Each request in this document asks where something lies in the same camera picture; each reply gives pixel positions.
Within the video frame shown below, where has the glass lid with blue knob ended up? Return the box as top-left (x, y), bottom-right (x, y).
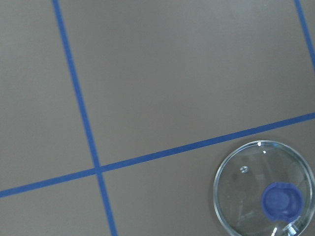
top-left (213, 140), bottom-right (315, 236)

